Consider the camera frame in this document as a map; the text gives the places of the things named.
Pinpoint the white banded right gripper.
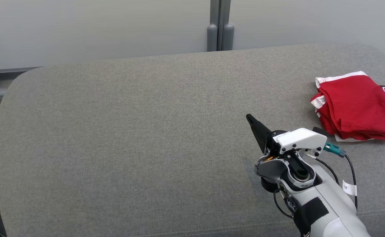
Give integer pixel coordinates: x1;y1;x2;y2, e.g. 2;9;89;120
246;114;328;155

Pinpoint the red shirt with white sleeves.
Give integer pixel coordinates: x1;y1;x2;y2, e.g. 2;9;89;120
310;71;385;142

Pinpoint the grey fabric sofa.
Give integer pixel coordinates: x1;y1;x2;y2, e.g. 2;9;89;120
0;43;385;237

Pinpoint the right camera cable teal connector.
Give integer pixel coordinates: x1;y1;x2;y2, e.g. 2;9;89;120
306;142;358;211

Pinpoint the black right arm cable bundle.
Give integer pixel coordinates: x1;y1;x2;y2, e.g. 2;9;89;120
273;189;295;220

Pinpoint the white cable label tag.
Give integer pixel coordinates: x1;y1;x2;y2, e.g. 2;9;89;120
343;180;358;197

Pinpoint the grey partition post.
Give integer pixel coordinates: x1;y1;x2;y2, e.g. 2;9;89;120
207;0;235;52

